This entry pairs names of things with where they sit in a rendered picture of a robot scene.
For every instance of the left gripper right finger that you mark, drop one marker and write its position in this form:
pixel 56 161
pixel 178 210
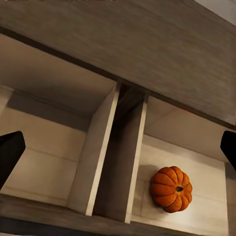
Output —
pixel 228 146

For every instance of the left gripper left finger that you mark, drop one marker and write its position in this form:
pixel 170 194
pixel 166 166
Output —
pixel 12 146

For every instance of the cabinet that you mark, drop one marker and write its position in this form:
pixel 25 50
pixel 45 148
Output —
pixel 107 93

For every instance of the pumpkin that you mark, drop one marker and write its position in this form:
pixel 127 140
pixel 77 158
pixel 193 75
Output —
pixel 172 189

